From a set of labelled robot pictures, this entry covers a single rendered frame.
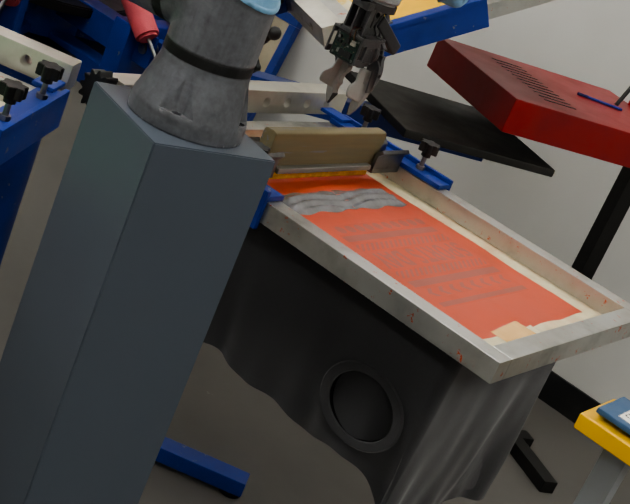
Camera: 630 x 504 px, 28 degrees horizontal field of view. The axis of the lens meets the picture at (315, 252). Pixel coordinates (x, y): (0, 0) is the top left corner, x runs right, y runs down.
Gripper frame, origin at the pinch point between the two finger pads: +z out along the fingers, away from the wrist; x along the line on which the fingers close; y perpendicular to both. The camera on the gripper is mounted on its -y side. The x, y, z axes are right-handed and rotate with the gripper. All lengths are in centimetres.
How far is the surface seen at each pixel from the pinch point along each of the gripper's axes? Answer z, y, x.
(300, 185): 16.3, 5.3, 1.9
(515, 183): 50, -201, -47
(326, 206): 15.6, 8.5, 10.7
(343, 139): 7.1, -3.4, 1.3
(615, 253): 53, -200, -4
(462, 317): 16, 14, 46
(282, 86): 7.7, -13.4, -23.2
